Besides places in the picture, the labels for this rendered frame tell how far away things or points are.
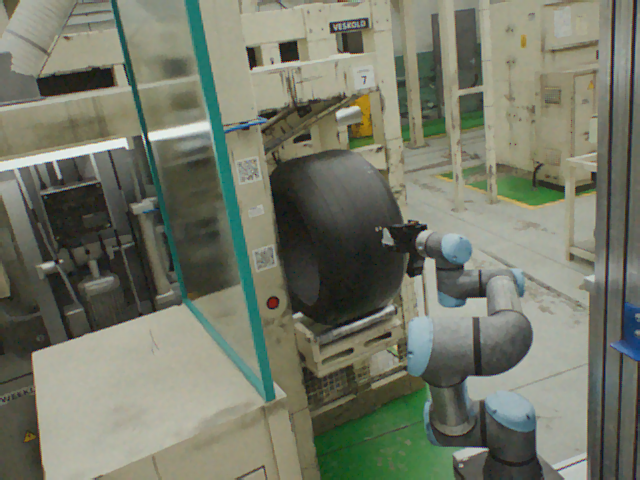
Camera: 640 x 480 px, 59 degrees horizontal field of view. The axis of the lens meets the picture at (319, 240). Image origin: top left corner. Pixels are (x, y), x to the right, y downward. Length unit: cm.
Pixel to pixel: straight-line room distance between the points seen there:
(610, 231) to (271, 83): 125
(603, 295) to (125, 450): 97
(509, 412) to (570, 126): 502
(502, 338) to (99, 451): 73
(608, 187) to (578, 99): 508
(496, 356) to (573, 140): 532
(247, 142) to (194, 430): 98
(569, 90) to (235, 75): 487
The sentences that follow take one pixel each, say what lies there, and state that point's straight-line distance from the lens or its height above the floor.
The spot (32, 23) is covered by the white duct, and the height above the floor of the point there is 201.
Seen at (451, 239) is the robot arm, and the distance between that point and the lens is 147.
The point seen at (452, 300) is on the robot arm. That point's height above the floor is 117.
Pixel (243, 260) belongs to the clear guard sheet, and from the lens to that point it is 91.
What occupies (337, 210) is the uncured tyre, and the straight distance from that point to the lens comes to 172.
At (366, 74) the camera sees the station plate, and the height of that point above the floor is 171.
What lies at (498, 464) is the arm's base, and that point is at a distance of 158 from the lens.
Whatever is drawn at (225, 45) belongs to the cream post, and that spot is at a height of 187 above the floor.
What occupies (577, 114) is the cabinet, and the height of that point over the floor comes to 83.
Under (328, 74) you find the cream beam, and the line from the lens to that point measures 215.
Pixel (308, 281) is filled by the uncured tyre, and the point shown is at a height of 97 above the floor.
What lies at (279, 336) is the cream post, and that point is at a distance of 194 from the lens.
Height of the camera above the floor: 184
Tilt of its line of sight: 19 degrees down
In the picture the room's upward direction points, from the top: 9 degrees counter-clockwise
